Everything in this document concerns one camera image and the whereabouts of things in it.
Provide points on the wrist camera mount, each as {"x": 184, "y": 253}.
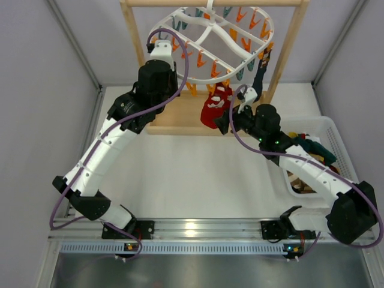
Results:
{"x": 161, "y": 50}
{"x": 247, "y": 98}

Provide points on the red sock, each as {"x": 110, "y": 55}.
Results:
{"x": 216, "y": 104}

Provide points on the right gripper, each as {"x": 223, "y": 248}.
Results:
{"x": 224, "y": 123}

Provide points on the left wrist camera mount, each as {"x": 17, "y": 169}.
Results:
{"x": 161, "y": 50}

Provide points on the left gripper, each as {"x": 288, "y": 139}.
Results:
{"x": 169, "y": 69}

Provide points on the black sock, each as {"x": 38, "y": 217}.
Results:
{"x": 257, "y": 85}

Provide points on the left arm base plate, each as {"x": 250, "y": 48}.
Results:
{"x": 142, "y": 230}

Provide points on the aluminium rail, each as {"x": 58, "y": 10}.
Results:
{"x": 173, "y": 229}

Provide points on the teal sock in basket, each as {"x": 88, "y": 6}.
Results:
{"x": 312, "y": 146}

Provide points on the grey slotted cable duct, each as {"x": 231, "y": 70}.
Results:
{"x": 227, "y": 248}

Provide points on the white plastic basket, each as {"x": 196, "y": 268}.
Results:
{"x": 324, "y": 130}

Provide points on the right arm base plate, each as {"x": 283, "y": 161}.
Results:
{"x": 279, "y": 230}

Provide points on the wooden hanger stand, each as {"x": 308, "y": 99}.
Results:
{"x": 182, "y": 115}

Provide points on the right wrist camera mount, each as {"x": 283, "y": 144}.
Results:
{"x": 247, "y": 98}

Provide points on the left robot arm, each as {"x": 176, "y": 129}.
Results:
{"x": 127, "y": 117}

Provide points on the white oval clip hanger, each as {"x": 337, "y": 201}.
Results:
{"x": 221, "y": 43}

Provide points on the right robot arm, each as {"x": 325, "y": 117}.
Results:
{"x": 351, "y": 208}

